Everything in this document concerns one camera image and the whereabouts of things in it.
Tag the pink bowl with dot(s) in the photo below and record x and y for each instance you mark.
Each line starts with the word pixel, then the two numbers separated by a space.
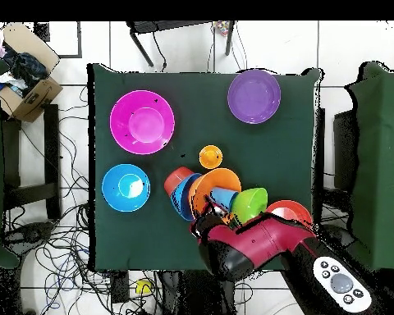
pixel 142 122

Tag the purple bowl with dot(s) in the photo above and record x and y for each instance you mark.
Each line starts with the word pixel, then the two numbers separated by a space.
pixel 254 96

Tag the black metal frame table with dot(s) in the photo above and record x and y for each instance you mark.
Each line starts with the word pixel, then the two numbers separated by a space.
pixel 170 26

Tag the orange cup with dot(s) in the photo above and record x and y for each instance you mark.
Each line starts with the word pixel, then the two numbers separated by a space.
pixel 210 157

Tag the black power adapter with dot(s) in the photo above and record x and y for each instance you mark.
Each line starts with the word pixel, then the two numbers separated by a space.
pixel 120 285

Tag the dark green table cloth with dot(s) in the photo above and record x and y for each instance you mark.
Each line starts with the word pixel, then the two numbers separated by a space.
pixel 134 242

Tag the small red bowl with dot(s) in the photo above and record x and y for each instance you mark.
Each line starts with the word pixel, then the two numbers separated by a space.
pixel 175 178

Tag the blue cone-shaped bowl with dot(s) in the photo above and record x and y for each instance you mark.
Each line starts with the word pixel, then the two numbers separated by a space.
pixel 182 200

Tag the blue round bowl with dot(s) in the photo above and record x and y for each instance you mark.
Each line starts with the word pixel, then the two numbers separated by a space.
pixel 124 188

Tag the cardboard box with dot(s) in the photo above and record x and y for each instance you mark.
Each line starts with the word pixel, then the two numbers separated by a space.
pixel 36 95

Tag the green bowl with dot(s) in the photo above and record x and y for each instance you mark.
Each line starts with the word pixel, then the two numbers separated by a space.
pixel 249 203

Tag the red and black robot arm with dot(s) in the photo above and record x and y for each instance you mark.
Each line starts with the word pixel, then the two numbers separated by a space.
pixel 266 239

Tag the black pedestal foot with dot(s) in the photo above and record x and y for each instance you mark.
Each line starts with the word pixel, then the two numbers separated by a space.
pixel 341 236
pixel 26 234

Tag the large orange bowl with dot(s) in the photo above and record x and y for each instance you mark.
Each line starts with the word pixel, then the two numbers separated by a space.
pixel 223 178

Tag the dark clothes pile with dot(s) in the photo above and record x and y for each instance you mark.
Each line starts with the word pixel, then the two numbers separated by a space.
pixel 26 70

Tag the black chair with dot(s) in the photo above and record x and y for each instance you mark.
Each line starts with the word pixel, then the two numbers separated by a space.
pixel 344 151

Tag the large red-orange bowl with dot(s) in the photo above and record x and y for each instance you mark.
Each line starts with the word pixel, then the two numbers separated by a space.
pixel 292 210

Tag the black bench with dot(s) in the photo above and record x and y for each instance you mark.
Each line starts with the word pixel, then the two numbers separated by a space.
pixel 52 157

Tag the blue cup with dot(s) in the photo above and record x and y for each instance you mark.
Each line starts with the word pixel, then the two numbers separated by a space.
pixel 225 197

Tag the yellow ball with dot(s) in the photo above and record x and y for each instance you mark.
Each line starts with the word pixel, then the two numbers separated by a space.
pixel 143 286

